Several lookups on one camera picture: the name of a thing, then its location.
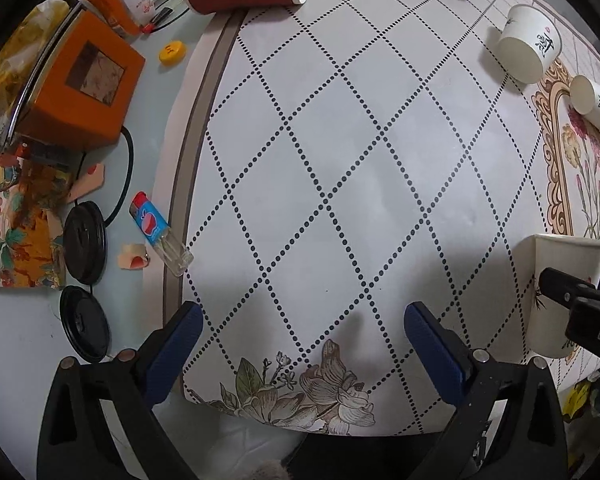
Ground white paper cup black print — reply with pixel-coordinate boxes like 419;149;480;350
569;74;600;137
494;4;564;85

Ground clear bag of yellow snacks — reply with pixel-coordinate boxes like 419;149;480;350
0;0;72;152

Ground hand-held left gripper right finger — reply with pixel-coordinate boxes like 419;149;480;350
404;302;569;480

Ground red and blue lighter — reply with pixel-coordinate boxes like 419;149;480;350
131;191;195;278

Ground yellow wrapper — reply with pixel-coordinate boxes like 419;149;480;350
561;379;597;419

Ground white paper cup bamboo print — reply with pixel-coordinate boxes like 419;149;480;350
531;233;600;360

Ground orange gift box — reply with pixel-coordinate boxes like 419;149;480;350
16;10;147;152

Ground yellow bottle cap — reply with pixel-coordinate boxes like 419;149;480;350
158;39;186;67

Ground red and black pen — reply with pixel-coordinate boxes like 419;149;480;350
142;7;174;35

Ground peach paper tag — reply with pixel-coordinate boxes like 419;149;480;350
69;163;106;204

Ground black plastic cup lid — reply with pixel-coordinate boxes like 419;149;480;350
59;285;112;364
62;200;107;284

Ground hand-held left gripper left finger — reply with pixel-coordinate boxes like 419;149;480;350
37;302;204;480

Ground floral patterned cloth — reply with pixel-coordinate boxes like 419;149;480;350
0;152;70;291

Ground patterned floral table mat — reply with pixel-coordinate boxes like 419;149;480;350
162;0;600;437

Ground peach paper scrap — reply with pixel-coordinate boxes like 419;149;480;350
118;243;150;271

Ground black cable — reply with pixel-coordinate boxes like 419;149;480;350
74;124;134;227

